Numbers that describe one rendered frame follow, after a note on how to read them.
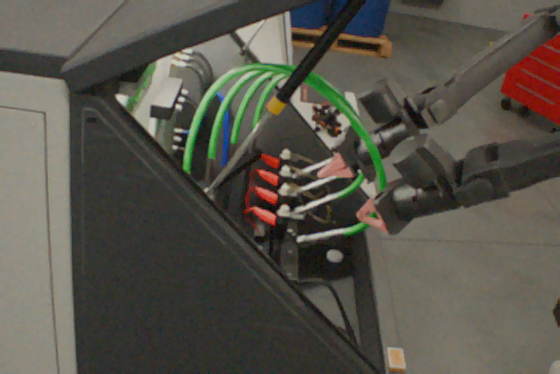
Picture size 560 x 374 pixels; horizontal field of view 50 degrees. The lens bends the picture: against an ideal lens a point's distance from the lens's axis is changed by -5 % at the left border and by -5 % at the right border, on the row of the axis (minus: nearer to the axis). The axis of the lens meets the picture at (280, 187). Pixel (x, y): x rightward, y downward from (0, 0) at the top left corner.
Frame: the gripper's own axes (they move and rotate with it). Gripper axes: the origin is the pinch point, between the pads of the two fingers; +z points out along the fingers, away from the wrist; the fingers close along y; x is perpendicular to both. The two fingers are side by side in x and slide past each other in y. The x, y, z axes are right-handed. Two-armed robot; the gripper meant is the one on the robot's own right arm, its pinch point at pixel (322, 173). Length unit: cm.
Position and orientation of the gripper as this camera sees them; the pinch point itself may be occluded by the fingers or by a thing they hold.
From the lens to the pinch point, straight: 119.8
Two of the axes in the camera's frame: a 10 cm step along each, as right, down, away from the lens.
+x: -2.8, 4.6, -8.4
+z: -7.8, 4.1, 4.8
